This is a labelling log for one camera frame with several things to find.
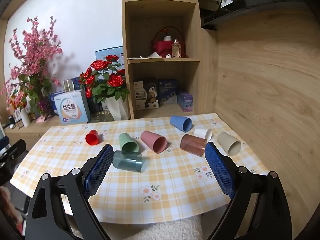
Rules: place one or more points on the dark cookie box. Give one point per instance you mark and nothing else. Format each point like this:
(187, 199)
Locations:
(146, 95)

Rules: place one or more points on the green plastic cup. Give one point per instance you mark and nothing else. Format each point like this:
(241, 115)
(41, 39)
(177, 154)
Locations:
(128, 143)

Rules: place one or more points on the blue plastic cup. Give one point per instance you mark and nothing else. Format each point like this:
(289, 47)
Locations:
(180, 123)

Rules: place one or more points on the white faceted vase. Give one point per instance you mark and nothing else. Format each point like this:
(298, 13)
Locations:
(117, 109)

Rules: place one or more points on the red rose bouquet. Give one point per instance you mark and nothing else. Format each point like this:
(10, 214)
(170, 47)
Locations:
(114, 80)

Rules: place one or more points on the purple box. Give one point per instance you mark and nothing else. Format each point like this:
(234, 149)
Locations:
(185, 102)

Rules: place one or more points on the teal transparent cup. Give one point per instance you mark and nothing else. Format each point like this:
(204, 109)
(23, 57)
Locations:
(126, 160)

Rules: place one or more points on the small white cup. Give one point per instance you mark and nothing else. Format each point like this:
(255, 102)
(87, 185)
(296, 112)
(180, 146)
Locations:
(203, 134)

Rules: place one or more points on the clear plastic tray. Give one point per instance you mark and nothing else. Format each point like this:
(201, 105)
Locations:
(101, 117)

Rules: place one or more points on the clear drinking glass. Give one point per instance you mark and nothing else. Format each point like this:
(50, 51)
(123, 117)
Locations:
(68, 86)

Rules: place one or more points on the pink blossom flower arrangement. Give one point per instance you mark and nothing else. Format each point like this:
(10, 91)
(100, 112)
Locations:
(35, 55)

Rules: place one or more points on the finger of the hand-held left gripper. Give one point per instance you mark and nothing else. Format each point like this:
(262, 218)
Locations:
(15, 152)

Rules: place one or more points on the light blue carton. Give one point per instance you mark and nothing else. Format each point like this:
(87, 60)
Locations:
(105, 52)

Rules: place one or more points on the white fluffy rug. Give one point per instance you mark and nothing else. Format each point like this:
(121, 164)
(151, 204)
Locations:
(162, 231)

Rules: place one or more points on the pink plastic cup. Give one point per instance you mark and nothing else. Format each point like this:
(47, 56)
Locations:
(153, 141)

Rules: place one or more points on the sheet of paper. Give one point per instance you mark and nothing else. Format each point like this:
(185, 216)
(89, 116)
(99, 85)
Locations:
(150, 56)

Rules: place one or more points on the red gift basket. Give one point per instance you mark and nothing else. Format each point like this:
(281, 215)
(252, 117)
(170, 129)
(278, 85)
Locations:
(161, 46)

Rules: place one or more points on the beige plastic cup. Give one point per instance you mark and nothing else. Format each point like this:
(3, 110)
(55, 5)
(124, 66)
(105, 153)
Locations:
(228, 143)

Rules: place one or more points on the dark blue box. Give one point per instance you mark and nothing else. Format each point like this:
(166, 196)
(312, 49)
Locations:
(168, 91)

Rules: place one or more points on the clear perfume bottle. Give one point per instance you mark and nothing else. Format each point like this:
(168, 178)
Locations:
(176, 50)

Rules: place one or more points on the brown transparent cup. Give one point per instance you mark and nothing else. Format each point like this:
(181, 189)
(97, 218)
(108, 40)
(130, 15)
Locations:
(192, 145)

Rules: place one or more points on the yellow checked floral tablecloth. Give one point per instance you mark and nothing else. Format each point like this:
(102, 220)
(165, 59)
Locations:
(162, 180)

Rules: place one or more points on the black shelf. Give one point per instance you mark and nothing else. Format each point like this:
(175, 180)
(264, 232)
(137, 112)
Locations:
(250, 2)

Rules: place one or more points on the blue package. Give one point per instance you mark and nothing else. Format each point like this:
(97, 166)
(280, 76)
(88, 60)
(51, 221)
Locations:
(55, 100)

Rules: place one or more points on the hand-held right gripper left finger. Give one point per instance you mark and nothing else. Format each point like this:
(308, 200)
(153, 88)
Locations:
(97, 171)

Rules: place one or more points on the row of small dark bottles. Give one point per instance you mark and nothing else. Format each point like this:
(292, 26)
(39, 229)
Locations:
(14, 122)

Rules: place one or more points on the red plastic cup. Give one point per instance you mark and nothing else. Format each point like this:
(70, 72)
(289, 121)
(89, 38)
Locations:
(92, 138)

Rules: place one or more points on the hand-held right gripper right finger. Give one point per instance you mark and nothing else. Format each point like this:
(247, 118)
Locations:
(220, 172)

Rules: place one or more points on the white plastic bottle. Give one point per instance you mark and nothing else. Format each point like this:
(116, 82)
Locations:
(24, 118)

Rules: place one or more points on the white and blue box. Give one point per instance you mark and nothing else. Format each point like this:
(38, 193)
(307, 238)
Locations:
(72, 107)

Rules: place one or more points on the wooden shelf unit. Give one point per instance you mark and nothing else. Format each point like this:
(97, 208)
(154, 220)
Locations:
(190, 30)

